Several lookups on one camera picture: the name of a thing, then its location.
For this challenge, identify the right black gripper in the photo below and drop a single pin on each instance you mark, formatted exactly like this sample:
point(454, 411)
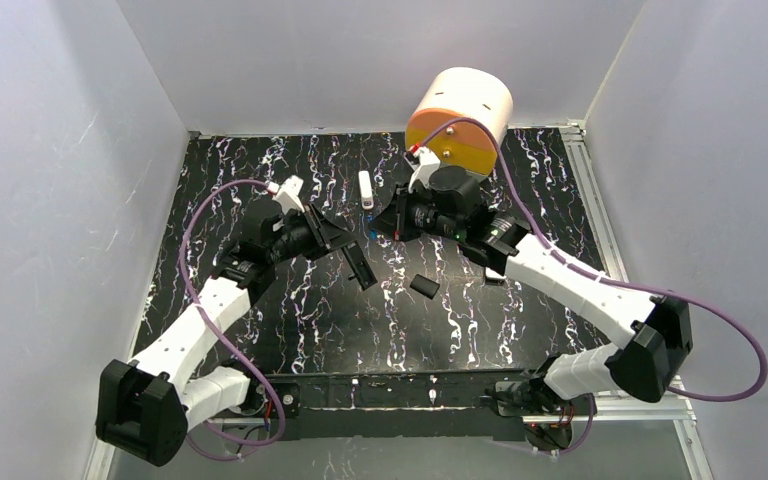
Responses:
point(397, 216)

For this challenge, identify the black tv remote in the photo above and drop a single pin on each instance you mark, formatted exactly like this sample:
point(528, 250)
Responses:
point(362, 271)

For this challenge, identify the white air conditioner remote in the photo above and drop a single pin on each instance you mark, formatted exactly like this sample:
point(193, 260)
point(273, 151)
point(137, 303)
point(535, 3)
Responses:
point(493, 277)

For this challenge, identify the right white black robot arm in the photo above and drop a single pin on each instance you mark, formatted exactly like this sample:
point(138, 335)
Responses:
point(649, 334)

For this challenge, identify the round three-drawer storage box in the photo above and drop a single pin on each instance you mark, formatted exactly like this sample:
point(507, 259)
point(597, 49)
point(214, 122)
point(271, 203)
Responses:
point(462, 118)

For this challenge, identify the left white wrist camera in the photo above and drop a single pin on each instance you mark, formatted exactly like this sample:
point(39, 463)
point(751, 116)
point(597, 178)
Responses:
point(287, 193)

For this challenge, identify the black remote battery cover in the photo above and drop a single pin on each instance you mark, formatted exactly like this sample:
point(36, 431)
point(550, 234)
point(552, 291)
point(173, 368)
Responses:
point(424, 286)

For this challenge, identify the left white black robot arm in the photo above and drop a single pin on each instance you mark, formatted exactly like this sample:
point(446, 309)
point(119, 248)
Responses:
point(148, 405)

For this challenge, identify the small white remote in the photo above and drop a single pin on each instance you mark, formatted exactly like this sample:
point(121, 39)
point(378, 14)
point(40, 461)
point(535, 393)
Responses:
point(366, 191)

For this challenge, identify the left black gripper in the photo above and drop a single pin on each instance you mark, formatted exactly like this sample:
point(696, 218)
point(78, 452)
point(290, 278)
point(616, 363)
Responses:
point(329, 235)

